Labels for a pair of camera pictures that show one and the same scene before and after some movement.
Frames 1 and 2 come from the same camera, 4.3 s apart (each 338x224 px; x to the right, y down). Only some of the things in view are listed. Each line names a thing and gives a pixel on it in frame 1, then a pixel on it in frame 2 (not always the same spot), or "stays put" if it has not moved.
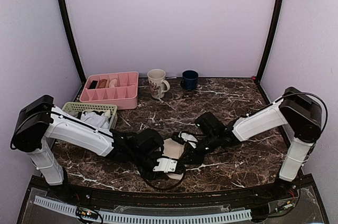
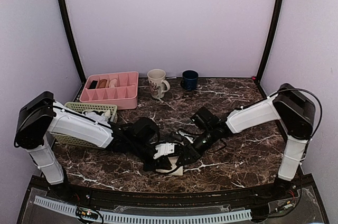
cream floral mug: (158, 85) stays put
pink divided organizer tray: (120, 89) stays put
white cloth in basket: (98, 118) stays put
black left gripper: (152, 177) → (158, 164)
